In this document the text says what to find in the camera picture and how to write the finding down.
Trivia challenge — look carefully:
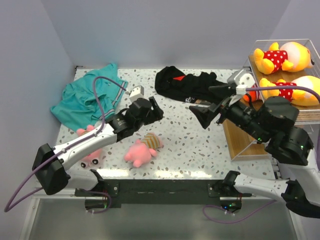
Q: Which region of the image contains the teal striped-trim shirt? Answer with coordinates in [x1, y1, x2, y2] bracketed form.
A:
[50, 63, 128, 131]

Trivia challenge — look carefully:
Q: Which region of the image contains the yellow polka-dot plush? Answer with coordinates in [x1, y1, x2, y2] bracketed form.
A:
[253, 41, 315, 75]
[259, 75, 320, 107]

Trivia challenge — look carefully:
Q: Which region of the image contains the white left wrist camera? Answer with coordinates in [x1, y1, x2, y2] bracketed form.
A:
[125, 85, 145, 102]

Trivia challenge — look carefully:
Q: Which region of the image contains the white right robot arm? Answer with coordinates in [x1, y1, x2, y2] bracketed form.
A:
[189, 85, 320, 219]

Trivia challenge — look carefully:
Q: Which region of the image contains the black printed shirt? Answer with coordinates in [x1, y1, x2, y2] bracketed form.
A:
[154, 66, 226, 105]

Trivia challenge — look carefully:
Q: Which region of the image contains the black-haired doll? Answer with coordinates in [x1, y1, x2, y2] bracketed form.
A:
[243, 91, 262, 102]

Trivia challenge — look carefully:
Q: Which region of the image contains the pink pig plush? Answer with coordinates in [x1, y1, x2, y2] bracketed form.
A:
[76, 125, 102, 169]
[124, 132, 164, 168]

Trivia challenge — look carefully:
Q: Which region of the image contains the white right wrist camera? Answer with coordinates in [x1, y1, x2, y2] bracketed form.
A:
[227, 69, 256, 102]

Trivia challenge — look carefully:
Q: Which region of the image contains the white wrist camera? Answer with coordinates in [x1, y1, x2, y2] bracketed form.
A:
[125, 85, 145, 102]
[227, 69, 256, 102]

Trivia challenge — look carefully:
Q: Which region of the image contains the aluminium frame rail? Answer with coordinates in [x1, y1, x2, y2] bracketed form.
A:
[29, 180, 297, 240]

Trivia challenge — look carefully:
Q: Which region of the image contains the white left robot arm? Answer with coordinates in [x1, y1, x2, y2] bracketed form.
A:
[32, 96, 164, 196]

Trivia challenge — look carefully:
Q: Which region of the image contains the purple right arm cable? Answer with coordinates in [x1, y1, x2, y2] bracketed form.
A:
[202, 84, 320, 224]

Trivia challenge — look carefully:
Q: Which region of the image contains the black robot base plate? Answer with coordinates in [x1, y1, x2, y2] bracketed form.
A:
[74, 179, 251, 210]

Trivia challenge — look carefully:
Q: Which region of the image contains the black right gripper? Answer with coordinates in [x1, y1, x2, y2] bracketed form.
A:
[188, 82, 269, 141]

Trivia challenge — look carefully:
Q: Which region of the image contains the white wire wooden shelf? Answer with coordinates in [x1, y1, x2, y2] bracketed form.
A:
[223, 38, 320, 163]

